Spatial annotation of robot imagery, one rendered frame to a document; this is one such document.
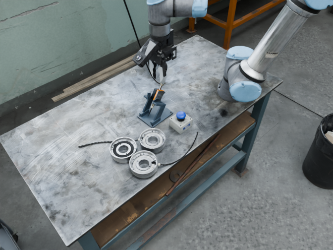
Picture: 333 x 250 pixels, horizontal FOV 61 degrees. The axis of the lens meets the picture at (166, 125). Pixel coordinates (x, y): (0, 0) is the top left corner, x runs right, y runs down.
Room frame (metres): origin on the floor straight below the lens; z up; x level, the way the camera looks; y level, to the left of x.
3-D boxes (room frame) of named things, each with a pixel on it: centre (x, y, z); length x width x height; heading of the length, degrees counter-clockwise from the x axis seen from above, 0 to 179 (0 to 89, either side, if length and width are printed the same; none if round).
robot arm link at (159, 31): (0.91, 0.02, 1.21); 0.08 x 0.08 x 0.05
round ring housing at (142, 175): (0.60, 0.09, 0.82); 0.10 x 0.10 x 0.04
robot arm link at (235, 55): (1.02, -0.32, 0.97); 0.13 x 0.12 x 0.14; 177
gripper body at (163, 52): (0.91, 0.01, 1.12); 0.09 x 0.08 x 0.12; 132
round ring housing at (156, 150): (0.71, 0.06, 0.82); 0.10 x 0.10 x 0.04
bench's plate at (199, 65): (0.93, 0.06, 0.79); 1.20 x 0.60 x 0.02; 131
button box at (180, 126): (0.81, -0.07, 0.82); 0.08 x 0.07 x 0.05; 131
